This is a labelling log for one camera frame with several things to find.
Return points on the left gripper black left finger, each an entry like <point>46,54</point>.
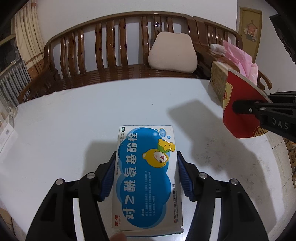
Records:
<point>54,219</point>

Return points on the red paper cup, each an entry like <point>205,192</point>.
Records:
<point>240,104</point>

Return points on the blue white medicine box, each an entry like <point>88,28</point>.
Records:
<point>147,197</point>

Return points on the pink plastic bag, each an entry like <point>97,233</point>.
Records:
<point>242,60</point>

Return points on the yellowish tissue box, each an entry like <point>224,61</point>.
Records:
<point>219,73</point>

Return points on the grey rolled cloth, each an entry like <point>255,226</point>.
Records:
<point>218,49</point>

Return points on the white box on table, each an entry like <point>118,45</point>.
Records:
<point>8,137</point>

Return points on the yellow wooden door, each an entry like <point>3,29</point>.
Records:
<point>250,25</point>

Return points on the wooden armchair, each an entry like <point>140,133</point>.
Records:
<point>222,44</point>

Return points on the glass mug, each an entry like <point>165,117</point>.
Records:
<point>11,111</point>

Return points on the beige cushion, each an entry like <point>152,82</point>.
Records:
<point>173,52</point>

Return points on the white radiator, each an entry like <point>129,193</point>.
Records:
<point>13,80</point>

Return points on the long wooden bench sofa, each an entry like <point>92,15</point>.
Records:
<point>65,61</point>

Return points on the beige striped curtain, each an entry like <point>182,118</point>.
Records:
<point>28,36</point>

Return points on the cardboard boxes by wall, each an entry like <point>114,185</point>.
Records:
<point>292,157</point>

